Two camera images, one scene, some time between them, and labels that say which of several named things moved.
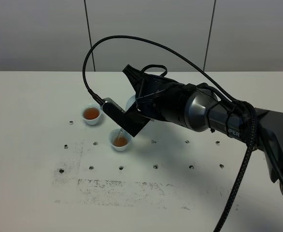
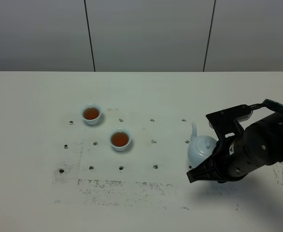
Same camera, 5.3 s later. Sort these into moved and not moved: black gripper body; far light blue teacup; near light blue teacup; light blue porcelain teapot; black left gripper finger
Moved: black gripper body; black left gripper finger; light blue porcelain teapot
Not moved: near light blue teacup; far light blue teacup
